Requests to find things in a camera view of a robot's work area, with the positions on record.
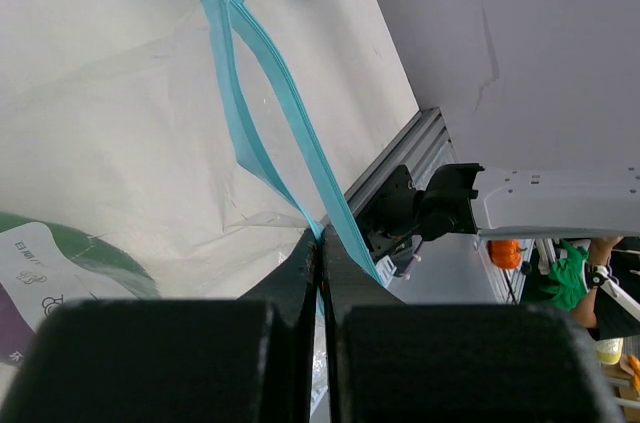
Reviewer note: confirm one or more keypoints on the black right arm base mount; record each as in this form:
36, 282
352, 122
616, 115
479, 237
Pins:
387, 222

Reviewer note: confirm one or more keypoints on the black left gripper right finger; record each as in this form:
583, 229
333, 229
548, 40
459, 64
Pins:
389, 361

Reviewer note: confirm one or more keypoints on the orange toy pumpkin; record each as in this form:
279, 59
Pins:
506, 254

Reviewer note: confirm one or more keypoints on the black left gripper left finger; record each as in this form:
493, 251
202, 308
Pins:
177, 360

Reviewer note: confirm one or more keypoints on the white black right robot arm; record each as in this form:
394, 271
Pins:
496, 204

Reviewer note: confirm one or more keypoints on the person in green shirt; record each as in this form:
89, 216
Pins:
567, 285

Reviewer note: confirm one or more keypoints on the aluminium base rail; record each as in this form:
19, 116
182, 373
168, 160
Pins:
409, 161

